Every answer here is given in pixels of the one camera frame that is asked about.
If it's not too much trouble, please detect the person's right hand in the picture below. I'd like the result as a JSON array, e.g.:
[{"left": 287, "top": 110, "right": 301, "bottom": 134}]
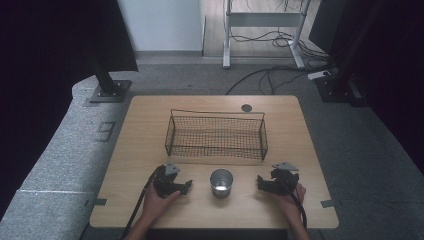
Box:
[{"left": 270, "top": 182, "right": 307, "bottom": 222}]

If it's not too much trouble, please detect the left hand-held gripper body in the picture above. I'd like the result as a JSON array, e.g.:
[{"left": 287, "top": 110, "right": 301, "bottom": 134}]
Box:
[{"left": 152, "top": 161, "right": 184, "bottom": 199}]

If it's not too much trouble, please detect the long black floor cable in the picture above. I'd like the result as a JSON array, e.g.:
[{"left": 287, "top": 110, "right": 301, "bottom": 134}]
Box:
[{"left": 225, "top": 63, "right": 336, "bottom": 96}]

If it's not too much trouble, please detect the white desk frame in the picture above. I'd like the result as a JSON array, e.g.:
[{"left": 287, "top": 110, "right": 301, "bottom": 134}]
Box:
[{"left": 222, "top": 0, "right": 313, "bottom": 70}]

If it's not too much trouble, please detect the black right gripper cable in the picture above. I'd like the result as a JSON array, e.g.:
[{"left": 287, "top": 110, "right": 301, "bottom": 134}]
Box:
[{"left": 280, "top": 179, "right": 308, "bottom": 230}]

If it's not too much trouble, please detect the person's left hand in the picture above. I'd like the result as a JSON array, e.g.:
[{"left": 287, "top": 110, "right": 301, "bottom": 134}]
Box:
[{"left": 142, "top": 182, "right": 183, "bottom": 223}]

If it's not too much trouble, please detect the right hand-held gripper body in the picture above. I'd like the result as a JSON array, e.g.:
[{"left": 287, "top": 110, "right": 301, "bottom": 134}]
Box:
[{"left": 270, "top": 161, "right": 301, "bottom": 197}]

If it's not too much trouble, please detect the black curtain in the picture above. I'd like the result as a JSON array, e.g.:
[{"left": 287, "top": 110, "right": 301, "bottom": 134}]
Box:
[
  {"left": 308, "top": 0, "right": 424, "bottom": 176},
  {"left": 0, "top": 0, "right": 139, "bottom": 218}
]

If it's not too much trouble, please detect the metal cup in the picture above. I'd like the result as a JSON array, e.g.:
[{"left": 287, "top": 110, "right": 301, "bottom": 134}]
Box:
[{"left": 209, "top": 168, "right": 234, "bottom": 200}]

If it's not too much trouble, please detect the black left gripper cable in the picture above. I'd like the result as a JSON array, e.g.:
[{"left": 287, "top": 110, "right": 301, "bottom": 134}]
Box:
[{"left": 117, "top": 165, "right": 162, "bottom": 240}]

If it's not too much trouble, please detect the black stand with base plate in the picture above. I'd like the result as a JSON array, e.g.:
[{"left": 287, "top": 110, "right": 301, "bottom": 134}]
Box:
[
  {"left": 314, "top": 0, "right": 384, "bottom": 108},
  {"left": 87, "top": 49, "right": 133, "bottom": 104}
]

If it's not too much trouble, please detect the tangle of black floor cables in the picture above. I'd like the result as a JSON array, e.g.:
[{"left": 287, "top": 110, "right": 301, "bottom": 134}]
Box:
[{"left": 229, "top": 29, "right": 332, "bottom": 62}]

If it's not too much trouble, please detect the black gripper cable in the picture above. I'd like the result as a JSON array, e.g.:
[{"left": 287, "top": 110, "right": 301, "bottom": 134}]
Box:
[
  {"left": 117, "top": 165, "right": 162, "bottom": 240},
  {"left": 280, "top": 179, "right": 308, "bottom": 230}
]

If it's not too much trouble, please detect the white power strip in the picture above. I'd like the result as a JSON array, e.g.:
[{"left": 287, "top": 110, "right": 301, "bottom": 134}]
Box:
[{"left": 306, "top": 69, "right": 332, "bottom": 81}]

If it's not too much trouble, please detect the dark wire mesh basket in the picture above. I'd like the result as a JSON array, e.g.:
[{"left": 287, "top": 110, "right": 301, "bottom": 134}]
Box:
[{"left": 164, "top": 108, "right": 269, "bottom": 161}]

